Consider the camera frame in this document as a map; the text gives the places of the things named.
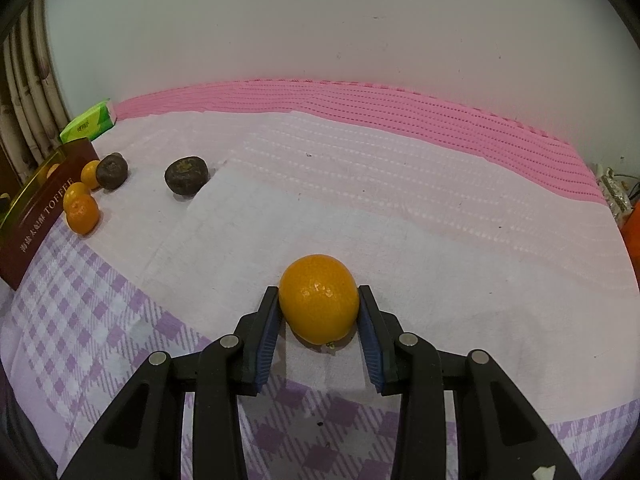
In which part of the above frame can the orange bag at right edge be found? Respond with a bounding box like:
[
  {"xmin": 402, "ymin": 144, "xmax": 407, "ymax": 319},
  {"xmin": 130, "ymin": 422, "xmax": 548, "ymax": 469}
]
[{"xmin": 620, "ymin": 202, "xmax": 640, "ymax": 282}]

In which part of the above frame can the beige patterned curtain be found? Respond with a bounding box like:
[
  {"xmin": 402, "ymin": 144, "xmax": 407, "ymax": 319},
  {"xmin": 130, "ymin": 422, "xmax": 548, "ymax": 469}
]
[{"xmin": 1, "ymin": 0, "xmax": 70, "ymax": 183}]

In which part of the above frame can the pink and purple tablecloth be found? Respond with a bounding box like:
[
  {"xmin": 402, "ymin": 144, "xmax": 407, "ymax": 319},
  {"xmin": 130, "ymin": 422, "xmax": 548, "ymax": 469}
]
[{"xmin": 1, "ymin": 80, "xmax": 639, "ymax": 479}]

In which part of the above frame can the dark mangosteen by tin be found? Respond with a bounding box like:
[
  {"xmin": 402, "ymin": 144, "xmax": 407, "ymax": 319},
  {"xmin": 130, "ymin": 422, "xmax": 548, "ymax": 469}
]
[{"xmin": 96, "ymin": 153, "xmax": 129, "ymax": 191}]

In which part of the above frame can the small orange middle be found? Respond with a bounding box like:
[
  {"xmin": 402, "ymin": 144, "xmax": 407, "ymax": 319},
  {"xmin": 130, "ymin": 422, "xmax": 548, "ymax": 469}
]
[{"xmin": 63, "ymin": 182, "xmax": 91, "ymax": 210}]

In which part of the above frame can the small orange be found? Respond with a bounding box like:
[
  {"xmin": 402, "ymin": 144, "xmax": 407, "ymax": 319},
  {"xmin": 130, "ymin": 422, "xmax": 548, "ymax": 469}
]
[
  {"xmin": 80, "ymin": 159, "xmax": 100, "ymax": 191},
  {"xmin": 63, "ymin": 182, "xmax": 91, "ymax": 210},
  {"xmin": 66, "ymin": 194, "xmax": 101, "ymax": 235}
]

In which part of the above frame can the green tissue pack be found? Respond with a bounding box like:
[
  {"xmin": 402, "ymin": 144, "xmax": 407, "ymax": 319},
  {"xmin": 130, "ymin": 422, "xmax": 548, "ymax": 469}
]
[{"xmin": 60, "ymin": 100, "xmax": 117, "ymax": 144}]

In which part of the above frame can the dark mangosteen near cloth fold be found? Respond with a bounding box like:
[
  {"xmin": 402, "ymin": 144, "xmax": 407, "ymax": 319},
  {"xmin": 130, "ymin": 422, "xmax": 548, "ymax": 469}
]
[{"xmin": 164, "ymin": 156, "xmax": 209, "ymax": 196}]

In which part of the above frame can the small orange rear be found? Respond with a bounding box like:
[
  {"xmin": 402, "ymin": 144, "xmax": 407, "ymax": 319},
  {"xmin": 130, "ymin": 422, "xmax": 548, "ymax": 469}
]
[{"xmin": 80, "ymin": 159, "xmax": 100, "ymax": 191}]

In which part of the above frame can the gold toffee tin tray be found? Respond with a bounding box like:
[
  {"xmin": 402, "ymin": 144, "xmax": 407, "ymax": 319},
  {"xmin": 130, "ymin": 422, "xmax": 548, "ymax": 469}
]
[{"xmin": 0, "ymin": 139, "xmax": 98, "ymax": 290}]

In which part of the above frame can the small orange front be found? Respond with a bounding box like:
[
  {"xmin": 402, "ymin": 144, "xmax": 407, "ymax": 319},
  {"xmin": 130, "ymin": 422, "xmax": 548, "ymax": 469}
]
[{"xmin": 66, "ymin": 194, "xmax": 101, "ymax": 235}]

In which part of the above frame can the large orange fruit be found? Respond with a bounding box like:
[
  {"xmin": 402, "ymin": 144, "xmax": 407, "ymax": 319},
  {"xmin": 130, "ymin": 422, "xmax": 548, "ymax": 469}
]
[{"xmin": 279, "ymin": 255, "xmax": 359, "ymax": 346}]

